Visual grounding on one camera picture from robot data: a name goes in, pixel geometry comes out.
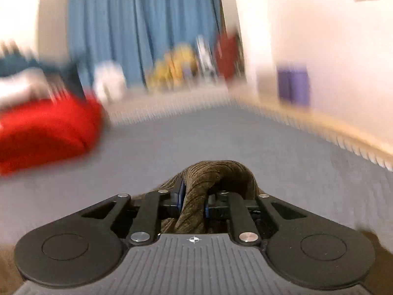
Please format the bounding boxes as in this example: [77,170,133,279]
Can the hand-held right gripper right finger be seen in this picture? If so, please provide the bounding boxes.
[205,191,308,246]

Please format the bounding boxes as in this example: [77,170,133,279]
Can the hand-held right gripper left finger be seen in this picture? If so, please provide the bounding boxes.
[80,180,187,246]

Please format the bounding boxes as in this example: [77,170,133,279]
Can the olive corduroy pants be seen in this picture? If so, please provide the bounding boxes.
[0,160,393,295]

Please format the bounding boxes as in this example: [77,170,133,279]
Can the blue shark plush toy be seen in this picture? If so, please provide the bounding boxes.
[0,54,86,102]

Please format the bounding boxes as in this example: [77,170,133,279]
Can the wooden bed frame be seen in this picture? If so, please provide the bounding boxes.
[258,104,393,173]

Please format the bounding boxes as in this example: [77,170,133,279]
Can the blue curtain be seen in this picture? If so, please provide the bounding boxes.
[68,0,225,89]

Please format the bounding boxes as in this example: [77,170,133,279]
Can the red quilt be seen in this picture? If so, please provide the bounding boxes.
[0,94,106,176]

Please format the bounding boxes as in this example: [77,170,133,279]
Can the white pillow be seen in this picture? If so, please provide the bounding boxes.
[0,69,53,106]

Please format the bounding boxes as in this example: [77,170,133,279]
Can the white plush toy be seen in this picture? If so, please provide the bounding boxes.
[92,61,126,102]

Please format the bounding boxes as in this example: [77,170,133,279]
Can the yellow plush toy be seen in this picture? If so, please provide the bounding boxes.
[147,44,198,91]

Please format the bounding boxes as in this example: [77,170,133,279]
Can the white window sill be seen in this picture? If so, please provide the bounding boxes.
[107,83,243,113]

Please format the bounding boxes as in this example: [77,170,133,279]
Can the red cushion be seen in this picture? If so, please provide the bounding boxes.
[213,32,246,82]

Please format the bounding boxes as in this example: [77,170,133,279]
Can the white blue bag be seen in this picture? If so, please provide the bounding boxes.
[195,37,217,77]

